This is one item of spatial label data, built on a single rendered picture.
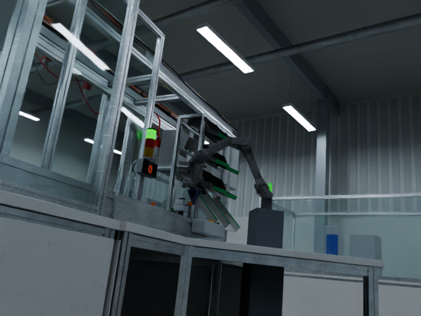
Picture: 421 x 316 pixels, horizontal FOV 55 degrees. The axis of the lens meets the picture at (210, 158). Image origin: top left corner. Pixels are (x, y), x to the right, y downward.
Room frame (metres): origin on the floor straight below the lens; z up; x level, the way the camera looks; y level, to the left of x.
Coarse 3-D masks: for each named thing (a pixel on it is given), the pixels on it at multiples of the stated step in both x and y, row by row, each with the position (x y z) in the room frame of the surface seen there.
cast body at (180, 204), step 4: (176, 200) 2.10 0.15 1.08; (180, 200) 2.08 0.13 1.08; (184, 200) 2.09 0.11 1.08; (176, 204) 2.10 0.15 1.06; (180, 204) 2.08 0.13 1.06; (184, 204) 2.09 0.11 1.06; (176, 208) 2.09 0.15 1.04; (180, 208) 2.08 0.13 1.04; (184, 208) 2.07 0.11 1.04; (184, 212) 2.12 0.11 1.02
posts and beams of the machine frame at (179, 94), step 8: (160, 72) 2.65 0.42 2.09; (160, 80) 2.71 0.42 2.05; (168, 80) 2.75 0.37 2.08; (168, 88) 2.83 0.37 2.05; (176, 88) 2.85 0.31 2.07; (160, 96) 3.07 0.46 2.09; (168, 96) 3.04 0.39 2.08; (176, 96) 3.01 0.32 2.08; (184, 96) 2.96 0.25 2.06; (192, 104) 3.08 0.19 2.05; (200, 112) 3.23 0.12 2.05; (152, 120) 3.47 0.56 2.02; (160, 120) 3.58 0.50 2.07; (216, 120) 3.47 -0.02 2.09; (160, 128) 3.61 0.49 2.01; (168, 128) 3.70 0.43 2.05; (224, 128) 3.63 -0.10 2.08; (232, 136) 3.83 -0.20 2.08; (224, 200) 3.80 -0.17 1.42; (224, 240) 3.83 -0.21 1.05
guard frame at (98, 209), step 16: (128, 16) 1.27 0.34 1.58; (128, 32) 1.26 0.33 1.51; (128, 48) 1.28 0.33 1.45; (128, 64) 1.28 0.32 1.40; (112, 112) 1.26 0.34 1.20; (112, 128) 1.26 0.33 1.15; (112, 144) 1.27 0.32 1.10; (16, 192) 1.00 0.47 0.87; (32, 192) 1.05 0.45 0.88; (48, 192) 1.09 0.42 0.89; (96, 192) 1.27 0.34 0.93; (80, 208) 1.20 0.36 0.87; (96, 208) 1.26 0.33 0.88
